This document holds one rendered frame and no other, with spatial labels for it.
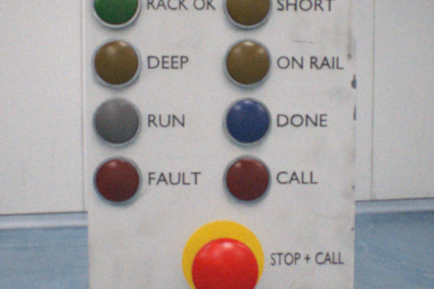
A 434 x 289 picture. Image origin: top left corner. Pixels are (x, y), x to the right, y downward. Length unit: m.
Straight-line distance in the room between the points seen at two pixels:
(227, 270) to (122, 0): 0.17
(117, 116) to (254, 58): 0.09
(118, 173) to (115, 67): 0.06
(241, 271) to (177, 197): 0.06
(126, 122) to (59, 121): 3.84
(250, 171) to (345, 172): 0.06
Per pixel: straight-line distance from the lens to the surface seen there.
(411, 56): 4.82
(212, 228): 0.34
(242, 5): 0.33
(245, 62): 0.33
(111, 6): 0.33
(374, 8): 4.70
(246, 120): 0.33
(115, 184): 0.33
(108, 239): 0.35
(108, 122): 0.33
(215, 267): 0.32
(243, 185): 0.33
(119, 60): 0.33
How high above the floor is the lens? 0.99
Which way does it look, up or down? 3 degrees down
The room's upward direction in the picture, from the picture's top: straight up
